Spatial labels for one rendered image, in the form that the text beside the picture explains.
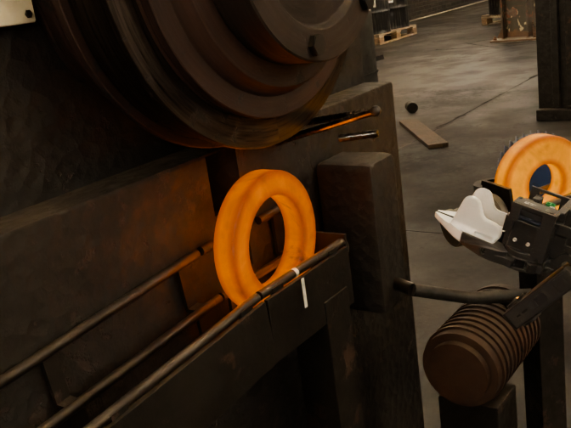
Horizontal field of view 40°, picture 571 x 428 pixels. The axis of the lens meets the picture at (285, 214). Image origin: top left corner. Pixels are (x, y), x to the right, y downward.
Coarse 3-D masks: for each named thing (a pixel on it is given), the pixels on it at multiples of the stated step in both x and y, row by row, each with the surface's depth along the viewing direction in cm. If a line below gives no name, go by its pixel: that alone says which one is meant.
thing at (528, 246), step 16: (544, 192) 94; (512, 208) 89; (528, 208) 88; (544, 208) 89; (560, 208) 93; (512, 224) 90; (528, 224) 89; (544, 224) 88; (560, 224) 89; (512, 240) 91; (528, 240) 90; (544, 240) 88; (560, 240) 89; (512, 256) 91; (528, 256) 90; (544, 256) 89; (560, 256) 90; (528, 272) 90; (544, 272) 91
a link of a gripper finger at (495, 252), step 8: (464, 232) 95; (464, 240) 95; (472, 240) 94; (480, 240) 93; (472, 248) 93; (480, 248) 92; (488, 248) 92; (496, 248) 92; (504, 248) 92; (488, 256) 92; (496, 256) 91; (504, 256) 91; (504, 264) 91; (512, 264) 91; (520, 264) 92
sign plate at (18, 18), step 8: (0, 0) 77; (8, 0) 78; (16, 0) 78; (24, 0) 79; (0, 8) 77; (8, 8) 78; (16, 8) 79; (24, 8) 79; (32, 8) 80; (0, 16) 77; (8, 16) 78; (16, 16) 79; (24, 16) 79; (32, 16) 80; (0, 24) 77; (8, 24) 78; (16, 24) 79
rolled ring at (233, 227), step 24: (240, 192) 94; (264, 192) 96; (288, 192) 100; (240, 216) 93; (288, 216) 104; (312, 216) 105; (216, 240) 93; (240, 240) 93; (288, 240) 105; (312, 240) 106; (216, 264) 94; (240, 264) 93; (288, 264) 104; (240, 288) 94
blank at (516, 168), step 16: (528, 144) 120; (544, 144) 121; (560, 144) 122; (512, 160) 120; (528, 160) 120; (544, 160) 121; (560, 160) 122; (496, 176) 122; (512, 176) 120; (528, 176) 121; (560, 176) 124; (512, 192) 121; (528, 192) 122; (560, 192) 124
